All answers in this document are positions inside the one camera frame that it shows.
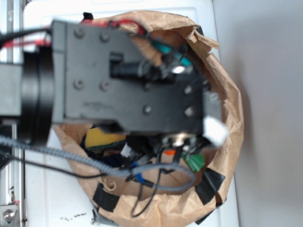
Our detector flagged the green rectangular block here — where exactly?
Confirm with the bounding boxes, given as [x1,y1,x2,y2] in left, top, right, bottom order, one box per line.
[182,153,205,173]

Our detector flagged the orange plastic carrot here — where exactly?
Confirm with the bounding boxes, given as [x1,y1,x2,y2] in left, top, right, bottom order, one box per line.
[163,149,176,156]

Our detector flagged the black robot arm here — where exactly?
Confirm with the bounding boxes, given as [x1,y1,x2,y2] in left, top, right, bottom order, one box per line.
[0,19,229,147]

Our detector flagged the brown paper bag bin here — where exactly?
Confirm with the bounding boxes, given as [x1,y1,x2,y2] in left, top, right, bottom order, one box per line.
[51,10,245,227]

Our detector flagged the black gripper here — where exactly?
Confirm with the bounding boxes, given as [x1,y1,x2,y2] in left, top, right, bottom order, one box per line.
[52,20,229,147]

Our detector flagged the dark blue rope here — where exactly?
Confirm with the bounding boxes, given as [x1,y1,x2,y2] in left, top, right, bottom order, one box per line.
[79,134,133,169]

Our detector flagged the yellow green sponge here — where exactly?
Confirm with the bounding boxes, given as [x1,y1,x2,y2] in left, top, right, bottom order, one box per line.
[84,128,126,150]

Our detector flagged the red wire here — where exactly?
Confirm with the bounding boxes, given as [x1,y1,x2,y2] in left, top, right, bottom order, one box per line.
[0,18,147,49]

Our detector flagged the aluminium frame rail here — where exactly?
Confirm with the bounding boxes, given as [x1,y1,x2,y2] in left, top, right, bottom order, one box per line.
[0,0,27,227]

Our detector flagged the grey braided cable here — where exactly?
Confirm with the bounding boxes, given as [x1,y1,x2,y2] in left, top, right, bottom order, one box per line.
[0,136,196,195]

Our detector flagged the white plastic tray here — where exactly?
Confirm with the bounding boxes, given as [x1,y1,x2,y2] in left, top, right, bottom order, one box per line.
[23,0,240,227]

